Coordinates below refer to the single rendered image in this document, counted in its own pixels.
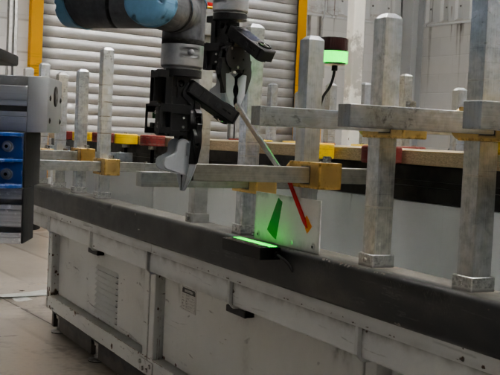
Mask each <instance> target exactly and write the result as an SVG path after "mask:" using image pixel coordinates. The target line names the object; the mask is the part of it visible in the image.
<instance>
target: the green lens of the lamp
mask: <svg viewBox="0 0 500 375"><path fill-rule="evenodd" d="M347 58H348V52H346V51H329V50H326V51H324V62H337V63H346V64H347Z"/></svg>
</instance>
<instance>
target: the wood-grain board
mask: <svg viewBox="0 0 500 375"><path fill-rule="evenodd" d="M49 138H54V133H49ZM172 138H174V137H166V138H165V146H166V147H167V145H168V142H169V140H170V139H172ZM265 142H266V144H267V146H268V147H269V149H270V150H271V151H272V153H273V155H282V156H295V143H286V142H271V141H265ZM238 144H239V140H225V139H210V150H222V151H232V152H238ZM259 153H262V154H265V153H264V151H263V149H262V148H261V146H260V152H259ZM361 154H362V146H348V145H335V147H334V158H333V159H342V160H353V161H361ZM463 163H464V151H454V150H424V149H409V148H403V151H402V163H401V164H413V165H423V166H433V167H453V168H463ZM497 171H500V155H498V158H497Z"/></svg>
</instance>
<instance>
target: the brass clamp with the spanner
mask: <svg viewBox="0 0 500 375"><path fill-rule="evenodd" d="M287 166H291V167H309V168H310V179H309V183H292V185H293V186H294V187H300V188H310V189H316V190H341V182H342V164H339V163H321V162H320V161H289V163H288V164H287Z"/></svg>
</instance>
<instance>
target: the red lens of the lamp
mask: <svg viewBox="0 0 500 375"><path fill-rule="evenodd" d="M321 38H322V39H323V40H324V49H342V50H346V51H348V43H349V39H345V38H338V37H321Z"/></svg>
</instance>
